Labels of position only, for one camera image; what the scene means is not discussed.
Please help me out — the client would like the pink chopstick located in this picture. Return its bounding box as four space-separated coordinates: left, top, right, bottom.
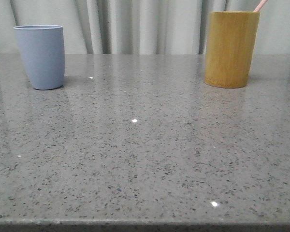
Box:
253 0 267 13

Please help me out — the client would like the grey pleated curtain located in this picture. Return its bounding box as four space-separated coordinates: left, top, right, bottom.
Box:
0 0 290 55

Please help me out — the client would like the blue plastic cup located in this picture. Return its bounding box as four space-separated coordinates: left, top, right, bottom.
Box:
13 25 65 90

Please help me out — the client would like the bamboo cylinder holder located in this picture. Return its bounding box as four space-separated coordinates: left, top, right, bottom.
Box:
204 11 260 88

